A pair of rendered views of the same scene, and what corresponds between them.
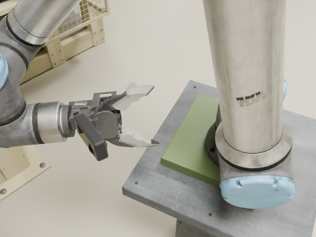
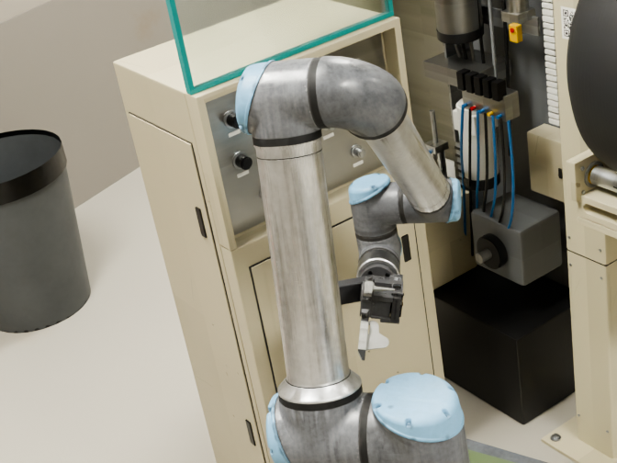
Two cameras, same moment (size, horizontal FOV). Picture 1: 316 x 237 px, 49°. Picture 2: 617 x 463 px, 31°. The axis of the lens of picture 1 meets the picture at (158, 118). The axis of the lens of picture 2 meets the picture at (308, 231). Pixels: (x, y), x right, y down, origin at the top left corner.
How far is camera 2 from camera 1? 2.02 m
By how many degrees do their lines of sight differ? 78
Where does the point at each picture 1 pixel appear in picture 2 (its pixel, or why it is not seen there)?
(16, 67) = (384, 206)
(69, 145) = not seen: outside the picture
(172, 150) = not seen: hidden behind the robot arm
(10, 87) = (364, 211)
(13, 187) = (565, 447)
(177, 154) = not seen: hidden behind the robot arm
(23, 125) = (363, 250)
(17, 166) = (596, 434)
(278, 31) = (273, 247)
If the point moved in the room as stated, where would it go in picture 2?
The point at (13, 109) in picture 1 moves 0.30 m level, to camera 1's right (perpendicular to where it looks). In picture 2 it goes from (360, 230) to (342, 308)
